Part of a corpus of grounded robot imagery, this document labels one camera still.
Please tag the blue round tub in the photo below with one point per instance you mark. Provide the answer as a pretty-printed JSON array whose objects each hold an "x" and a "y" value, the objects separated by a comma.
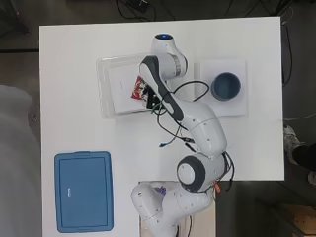
[{"x": 226, "y": 86}]

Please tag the black floor device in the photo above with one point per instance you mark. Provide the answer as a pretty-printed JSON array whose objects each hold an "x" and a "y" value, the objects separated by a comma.
[{"x": 137, "y": 5}]

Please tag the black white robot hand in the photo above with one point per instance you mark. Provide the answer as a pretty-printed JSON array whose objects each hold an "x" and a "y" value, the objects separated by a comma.
[{"x": 152, "y": 100}]

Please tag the red white snack packet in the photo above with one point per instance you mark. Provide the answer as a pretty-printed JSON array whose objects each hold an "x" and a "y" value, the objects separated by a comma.
[{"x": 138, "y": 89}]

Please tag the white hanging sheet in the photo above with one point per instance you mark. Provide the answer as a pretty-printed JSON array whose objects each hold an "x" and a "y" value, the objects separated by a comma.
[{"x": 16, "y": 164}]

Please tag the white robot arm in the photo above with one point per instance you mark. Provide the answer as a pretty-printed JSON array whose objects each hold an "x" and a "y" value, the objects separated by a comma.
[{"x": 204, "y": 131}]

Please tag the white flat box with print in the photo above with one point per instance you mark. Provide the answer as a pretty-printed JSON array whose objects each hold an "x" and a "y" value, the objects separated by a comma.
[{"x": 120, "y": 89}]

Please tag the cardboard box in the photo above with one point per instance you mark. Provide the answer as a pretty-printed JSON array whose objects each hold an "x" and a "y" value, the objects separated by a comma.
[{"x": 301, "y": 220}]

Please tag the clear plastic box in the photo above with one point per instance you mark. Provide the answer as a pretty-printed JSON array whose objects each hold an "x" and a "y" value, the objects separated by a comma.
[{"x": 103, "y": 89}]

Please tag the blue plastic box lid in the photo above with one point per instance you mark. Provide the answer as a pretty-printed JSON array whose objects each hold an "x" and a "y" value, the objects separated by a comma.
[{"x": 84, "y": 192}]

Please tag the white flat stand box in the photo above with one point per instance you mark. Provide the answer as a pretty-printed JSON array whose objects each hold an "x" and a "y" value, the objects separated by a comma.
[{"x": 230, "y": 108}]

